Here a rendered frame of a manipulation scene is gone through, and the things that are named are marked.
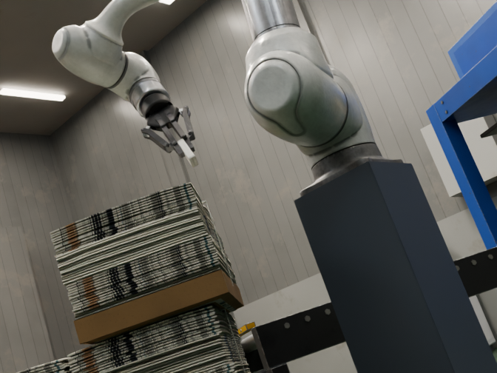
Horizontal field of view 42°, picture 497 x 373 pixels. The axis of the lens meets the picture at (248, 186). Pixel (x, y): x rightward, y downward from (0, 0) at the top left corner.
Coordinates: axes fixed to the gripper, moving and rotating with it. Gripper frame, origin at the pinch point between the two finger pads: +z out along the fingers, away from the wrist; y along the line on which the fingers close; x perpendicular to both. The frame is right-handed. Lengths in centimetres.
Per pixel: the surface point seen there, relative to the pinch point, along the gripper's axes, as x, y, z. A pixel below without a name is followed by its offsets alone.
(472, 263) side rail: -80, -66, 21
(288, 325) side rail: -62, -5, 16
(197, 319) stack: 0.1, 16.1, 39.5
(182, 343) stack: -1.3, 20.5, 41.3
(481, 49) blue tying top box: -94, -145, -66
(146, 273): 6.2, 20.0, 29.2
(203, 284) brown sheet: 4.1, 12.0, 36.4
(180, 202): 10.9, 8.2, 22.0
